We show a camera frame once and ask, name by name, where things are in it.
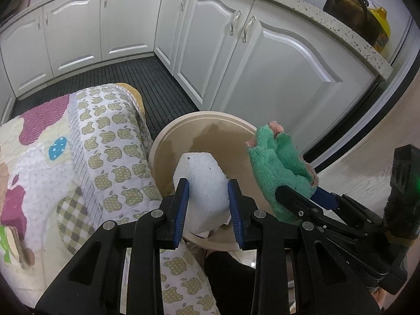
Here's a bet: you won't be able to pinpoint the white foam block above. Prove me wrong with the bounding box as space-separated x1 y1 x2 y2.
173 152 231 238

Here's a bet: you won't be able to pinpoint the green fuzzy cloth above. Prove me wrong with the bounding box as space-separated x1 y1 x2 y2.
246 121 319 223

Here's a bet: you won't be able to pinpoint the beige round trash bin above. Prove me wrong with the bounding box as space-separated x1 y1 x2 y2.
149 111 273 251

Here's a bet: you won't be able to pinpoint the white lower kitchen cabinets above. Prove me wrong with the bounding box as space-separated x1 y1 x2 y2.
1 0 377 151

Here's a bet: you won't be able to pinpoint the dark ribbed floor mat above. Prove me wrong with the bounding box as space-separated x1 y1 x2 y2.
10 55 199 138

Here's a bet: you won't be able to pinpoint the patterned quilted table cover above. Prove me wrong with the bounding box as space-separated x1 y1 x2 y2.
1 83 219 314

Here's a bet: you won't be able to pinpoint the large dark stock pot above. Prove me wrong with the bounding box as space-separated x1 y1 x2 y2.
323 0 389 53

